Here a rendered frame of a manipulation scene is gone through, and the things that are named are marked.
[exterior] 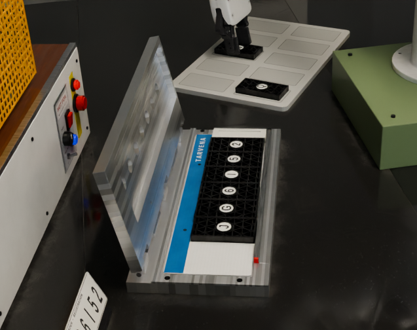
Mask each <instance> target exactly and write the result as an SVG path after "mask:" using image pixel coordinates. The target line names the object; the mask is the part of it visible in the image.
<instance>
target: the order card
mask: <svg viewBox="0 0 417 330"><path fill-rule="evenodd" d="M106 302H107V297H106V296H105V294H104V293H103V291H102V290H101V289H100V287H99V286H98V285H97V283H96V282H95V281H94V279H93V278H92V277H91V275H90V274H89V273H88V272H86V273H85V275H84V278H83V281H82V284H81V287H80V289H79V292H78V295H77V298H76V300H75V303H74V305H73V309H72V311H71V314H70V317H69V319H68V322H67V325H66V327H65V330H98V327H99V325H100V321H101V317H102V315H103V311H104V309H105V305H106Z"/></svg>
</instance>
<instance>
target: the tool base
mask: <svg viewBox="0 0 417 330"><path fill-rule="evenodd" d="M179 129H180V132H181V135H180V137H179V141H178V144H177V150H178V152H177V157H176V160H175V164H174V167H173V170H172V171H171V172H170V174H169V177H168V179H167V180H165V182H164V190H165V191H164V196H163V199H162V203H161V206H160V210H159V211H160V212H161V215H160V219H159V222H158V226H157V230H156V234H155V237H154V238H153V239H152V240H151V243H150V246H149V249H145V253H144V256H143V260H144V262H145V264H144V267H143V271H140V272H131V271H129V274H128V277H127V280H126V287H127V292H128V293H163V294H183V295H221V296H241V297H269V291H270V274H271V265H272V248H273V239H274V222H275V213H276V196H277V187H278V170H279V161H280V145H281V129H272V133H271V140H270V154H269V161H268V174H267V181H266V194H265V202H264V215H263V228H262V236H261V249H260V256H259V263H254V262H253V266H252V272H251V275H250V276H216V275H193V274H165V273H163V270H164V265H165V262H166V256H167V253H168V248H169V245H170V240H171V237H172V232H173V227H174V224H175V219H176V216H177V211H178V207H179V203H180V199H181V195H182V191H183V186H184V183H185V178H186V175H187V170H188V167H189V162H190V157H191V154H192V148H193V145H194V140H195V137H196V135H197V134H213V130H205V131H204V132H201V130H197V129H195V128H191V129H190V130H183V124H181V125H180V128H179ZM166 276H169V277H170V279H169V280H165V279H164V278H165V277H166ZM238 278H241V279H242V282H237V279H238Z"/></svg>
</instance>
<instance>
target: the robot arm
mask: <svg viewBox="0 0 417 330"><path fill-rule="evenodd" d="M209 3H210V7H211V13H212V16H213V20H214V22H215V32H217V33H218V34H219V35H221V37H222V39H224V42H225V47H226V50H227V54H228V55H234V54H240V47H239V44H238V43H244V44H249V45H250V44H251V36H250V33H249V28H248V27H247V26H248V25H249V22H248V20H247V17H248V14H249V13H250V11H251V3H250V0H209ZM225 22H227V24H225ZM234 25H236V28H235V30H236V35H237V37H235V34H234ZM225 27H230V31H229V30H227V29H225ZM391 65H392V68H393V70H394V71H395V72H396V74H398V75H399V76H400V77H402V78H404V79H406V80H408V81H410V82H412V83H416V84H417V0H416V2H415V10H414V25H413V34H412V43H411V44H409V45H406V46H403V47H401V48H400V49H399V50H397V51H396V52H395V53H394V54H393V57H392V62H391Z"/></svg>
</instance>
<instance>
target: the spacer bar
mask: <svg viewBox="0 0 417 330"><path fill-rule="evenodd" d="M212 137H230V138H264V143H266V129H230V128H214V129H213V134H212Z"/></svg>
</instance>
